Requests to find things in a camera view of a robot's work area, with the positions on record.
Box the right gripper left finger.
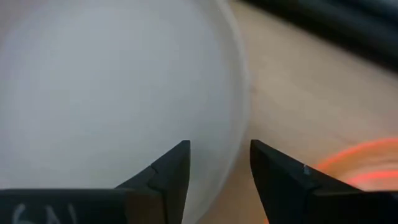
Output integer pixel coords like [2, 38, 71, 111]
[0, 139, 191, 224]

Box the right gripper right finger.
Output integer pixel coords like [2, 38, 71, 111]
[250, 139, 398, 224]

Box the orange translucent plate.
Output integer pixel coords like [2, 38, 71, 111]
[313, 136, 398, 192]

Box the small pale grey plate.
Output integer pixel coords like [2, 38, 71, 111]
[0, 0, 251, 224]

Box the black aluminium table frame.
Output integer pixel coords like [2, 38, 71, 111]
[239, 0, 398, 74]

